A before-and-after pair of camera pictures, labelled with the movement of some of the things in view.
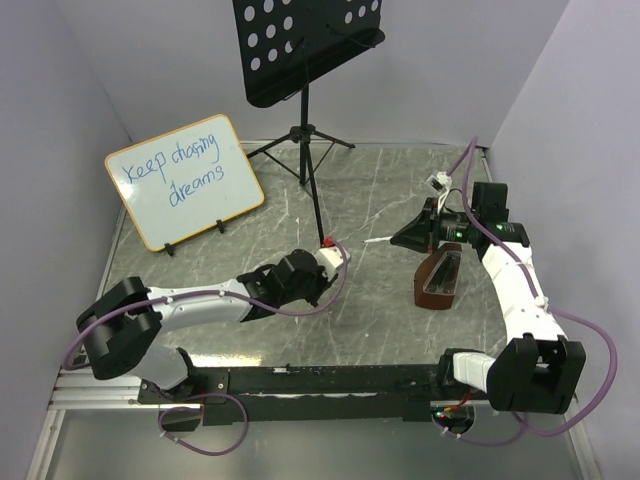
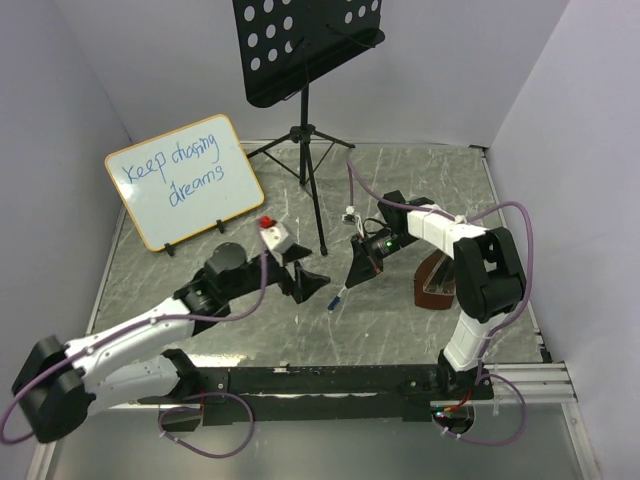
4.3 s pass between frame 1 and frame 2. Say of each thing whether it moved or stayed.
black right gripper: moved
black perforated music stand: stayed
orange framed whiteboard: stayed
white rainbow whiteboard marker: moved
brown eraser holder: stayed
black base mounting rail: stayed
